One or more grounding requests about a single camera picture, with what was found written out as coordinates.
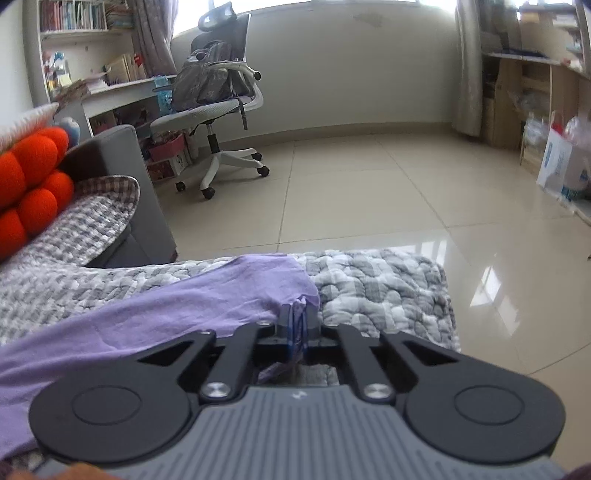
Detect orange pumpkin cushion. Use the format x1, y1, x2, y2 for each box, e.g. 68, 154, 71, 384
0, 127, 75, 261

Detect purple pants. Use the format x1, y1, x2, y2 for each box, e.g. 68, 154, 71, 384
0, 253, 340, 460

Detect row of books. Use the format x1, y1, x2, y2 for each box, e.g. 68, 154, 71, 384
39, 0, 132, 32

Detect pink storage basket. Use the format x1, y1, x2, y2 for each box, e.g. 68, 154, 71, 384
147, 133, 188, 163

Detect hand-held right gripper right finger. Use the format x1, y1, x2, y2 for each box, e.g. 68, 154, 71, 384
295, 300, 462, 402

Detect blue patterned box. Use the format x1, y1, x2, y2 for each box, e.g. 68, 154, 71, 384
154, 76, 175, 114

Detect white paper bag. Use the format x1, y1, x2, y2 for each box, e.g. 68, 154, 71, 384
536, 111, 591, 204

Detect window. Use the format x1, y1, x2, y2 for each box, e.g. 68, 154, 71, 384
173, 0, 462, 33

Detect white desk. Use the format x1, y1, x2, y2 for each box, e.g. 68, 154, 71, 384
60, 74, 183, 185

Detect grey office chair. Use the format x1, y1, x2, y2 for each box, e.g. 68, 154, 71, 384
150, 1, 269, 200

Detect white pillow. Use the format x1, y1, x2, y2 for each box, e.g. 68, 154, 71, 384
0, 102, 61, 153

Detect grey backpack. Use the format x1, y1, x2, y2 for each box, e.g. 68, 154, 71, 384
172, 39, 245, 112

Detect patterned grey curtain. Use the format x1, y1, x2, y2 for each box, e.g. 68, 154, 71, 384
131, 0, 181, 77

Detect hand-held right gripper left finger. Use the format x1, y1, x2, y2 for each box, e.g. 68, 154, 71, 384
136, 307, 296, 402

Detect white bookshelf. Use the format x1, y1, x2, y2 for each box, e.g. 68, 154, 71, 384
25, 0, 139, 104

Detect beige curtain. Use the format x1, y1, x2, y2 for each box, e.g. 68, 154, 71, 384
451, 0, 485, 137

